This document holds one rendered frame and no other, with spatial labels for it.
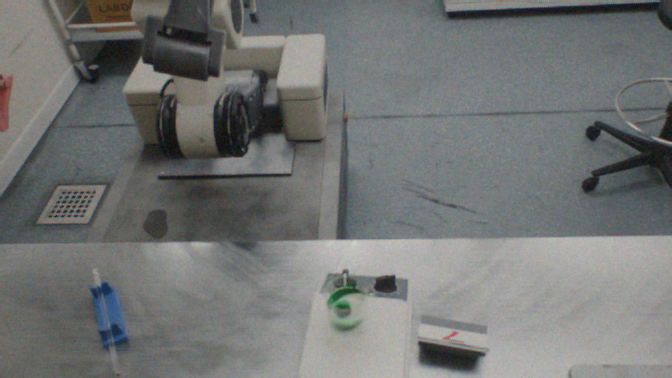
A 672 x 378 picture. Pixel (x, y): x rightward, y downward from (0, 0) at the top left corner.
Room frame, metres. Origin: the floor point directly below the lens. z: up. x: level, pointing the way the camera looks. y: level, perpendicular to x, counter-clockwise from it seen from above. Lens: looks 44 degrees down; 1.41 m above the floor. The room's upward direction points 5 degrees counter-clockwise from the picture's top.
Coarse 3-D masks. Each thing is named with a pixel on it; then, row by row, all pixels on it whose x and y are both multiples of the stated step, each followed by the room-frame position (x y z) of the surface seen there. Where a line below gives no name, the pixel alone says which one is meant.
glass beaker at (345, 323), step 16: (336, 272) 0.38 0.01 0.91; (352, 272) 0.38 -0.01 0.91; (336, 288) 0.38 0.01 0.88; (368, 288) 0.36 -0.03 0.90; (368, 304) 0.35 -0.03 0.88; (336, 320) 0.34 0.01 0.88; (352, 320) 0.33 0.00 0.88; (368, 320) 0.35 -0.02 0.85; (336, 336) 0.34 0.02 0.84; (352, 336) 0.33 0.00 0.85
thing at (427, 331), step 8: (424, 328) 0.38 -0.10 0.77; (432, 328) 0.38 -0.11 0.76; (440, 328) 0.38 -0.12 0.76; (424, 336) 0.36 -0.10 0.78; (432, 336) 0.36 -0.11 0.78; (440, 336) 0.36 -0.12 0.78; (448, 336) 0.36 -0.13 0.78; (456, 336) 0.36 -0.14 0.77; (464, 336) 0.36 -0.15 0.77; (472, 336) 0.36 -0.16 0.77; (480, 336) 0.36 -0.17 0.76; (472, 344) 0.34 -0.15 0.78; (480, 344) 0.34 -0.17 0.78
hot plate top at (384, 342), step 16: (320, 304) 0.39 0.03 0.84; (384, 304) 0.38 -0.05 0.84; (400, 304) 0.37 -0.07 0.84; (320, 320) 0.36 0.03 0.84; (384, 320) 0.35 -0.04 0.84; (400, 320) 0.35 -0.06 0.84; (320, 336) 0.34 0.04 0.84; (368, 336) 0.33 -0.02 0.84; (384, 336) 0.33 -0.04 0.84; (400, 336) 0.33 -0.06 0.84; (304, 352) 0.32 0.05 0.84; (320, 352) 0.32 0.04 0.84; (336, 352) 0.32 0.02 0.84; (352, 352) 0.32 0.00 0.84; (368, 352) 0.31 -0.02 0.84; (384, 352) 0.31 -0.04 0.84; (400, 352) 0.31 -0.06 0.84; (304, 368) 0.30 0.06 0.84; (320, 368) 0.30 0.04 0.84; (336, 368) 0.30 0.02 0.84; (352, 368) 0.30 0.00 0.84; (368, 368) 0.29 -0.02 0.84; (384, 368) 0.29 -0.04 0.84; (400, 368) 0.29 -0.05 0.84
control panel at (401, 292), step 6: (372, 276) 0.46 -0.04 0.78; (396, 282) 0.44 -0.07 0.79; (402, 282) 0.44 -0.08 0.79; (372, 288) 0.43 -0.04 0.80; (402, 288) 0.43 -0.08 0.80; (372, 294) 0.41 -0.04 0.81; (378, 294) 0.41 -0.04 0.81; (384, 294) 0.41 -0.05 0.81; (390, 294) 0.41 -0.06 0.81; (396, 294) 0.41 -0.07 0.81; (402, 294) 0.41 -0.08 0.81; (402, 300) 0.40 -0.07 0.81
